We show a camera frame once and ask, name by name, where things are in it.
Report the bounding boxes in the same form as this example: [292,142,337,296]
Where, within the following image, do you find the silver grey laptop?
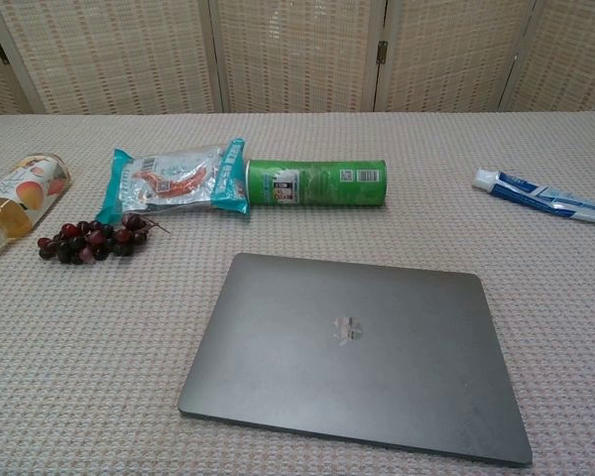
[177,252,535,468]

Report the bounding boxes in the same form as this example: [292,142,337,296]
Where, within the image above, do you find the green chips can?
[242,158,391,207]

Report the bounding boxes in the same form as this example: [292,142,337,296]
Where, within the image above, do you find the teal clear snack bag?
[95,137,252,224]

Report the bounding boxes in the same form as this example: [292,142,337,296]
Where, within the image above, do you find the beige woven tablecloth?
[0,96,595,476]

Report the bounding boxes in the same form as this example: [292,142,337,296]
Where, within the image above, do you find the dark red grape bunch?
[37,213,173,265]

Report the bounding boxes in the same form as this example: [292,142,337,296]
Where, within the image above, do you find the blue white toothpaste tube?
[471,167,595,228]

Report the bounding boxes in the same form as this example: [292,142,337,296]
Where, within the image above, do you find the peach juice bottle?
[0,153,74,255]

